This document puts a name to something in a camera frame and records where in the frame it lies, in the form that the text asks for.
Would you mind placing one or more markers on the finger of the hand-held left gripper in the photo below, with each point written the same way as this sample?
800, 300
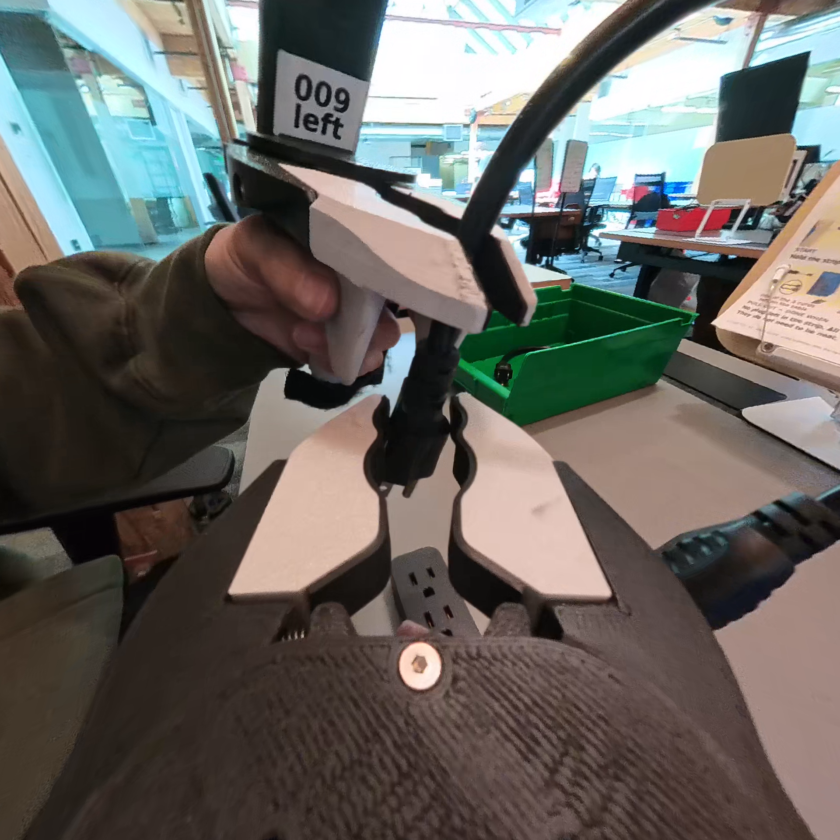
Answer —
515, 275
394, 256

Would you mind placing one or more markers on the desk with dark legs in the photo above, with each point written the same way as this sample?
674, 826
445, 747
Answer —
682, 246

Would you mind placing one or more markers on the brown wooden panel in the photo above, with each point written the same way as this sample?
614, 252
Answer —
154, 538

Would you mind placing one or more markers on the person's left hand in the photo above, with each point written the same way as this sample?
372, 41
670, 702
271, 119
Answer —
269, 282

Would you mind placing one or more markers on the person's left forearm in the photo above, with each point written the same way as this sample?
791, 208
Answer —
98, 367

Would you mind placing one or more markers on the printed instruction sheet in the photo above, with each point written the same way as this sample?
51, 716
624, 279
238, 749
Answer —
794, 302

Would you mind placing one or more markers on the white stand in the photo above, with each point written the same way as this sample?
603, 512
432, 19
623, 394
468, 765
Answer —
797, 426

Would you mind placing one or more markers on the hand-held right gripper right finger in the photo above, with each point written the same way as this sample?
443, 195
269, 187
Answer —
531, 525

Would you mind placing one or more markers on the green plastic bin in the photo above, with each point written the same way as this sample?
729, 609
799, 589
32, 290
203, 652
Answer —
590, 374

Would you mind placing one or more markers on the beige board on stand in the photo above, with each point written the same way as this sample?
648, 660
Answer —
748, 170

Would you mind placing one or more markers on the black mesh office chair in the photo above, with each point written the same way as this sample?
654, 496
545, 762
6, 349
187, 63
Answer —
594, 203

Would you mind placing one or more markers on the red plastic bin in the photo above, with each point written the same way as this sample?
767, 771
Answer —
689, 220

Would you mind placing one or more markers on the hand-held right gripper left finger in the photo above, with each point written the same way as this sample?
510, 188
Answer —
321, 512

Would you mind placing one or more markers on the black monitor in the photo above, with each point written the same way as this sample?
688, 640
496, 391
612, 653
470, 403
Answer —
761, 98

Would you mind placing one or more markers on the instruction sheet on stand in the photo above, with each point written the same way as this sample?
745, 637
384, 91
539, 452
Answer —
741, 348

